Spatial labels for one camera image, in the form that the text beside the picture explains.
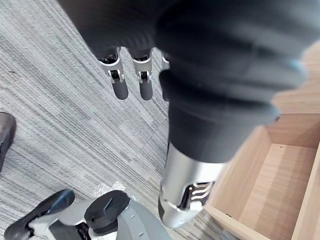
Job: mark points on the robot dark foot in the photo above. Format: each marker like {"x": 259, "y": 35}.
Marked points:
{"x": 37, "y": 215}

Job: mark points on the wooden office cabinet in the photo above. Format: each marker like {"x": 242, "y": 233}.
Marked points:
{"x": 270, "y": 180}

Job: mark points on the dark brown shoe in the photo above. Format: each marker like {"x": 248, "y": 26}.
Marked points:
{"x": 6, "y": 135}

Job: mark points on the robot silver leg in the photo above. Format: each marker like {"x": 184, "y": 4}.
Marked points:
{"x": 120, "y": 217}

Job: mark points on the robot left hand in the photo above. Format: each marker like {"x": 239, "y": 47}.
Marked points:
{"x": 200, "y": 75}

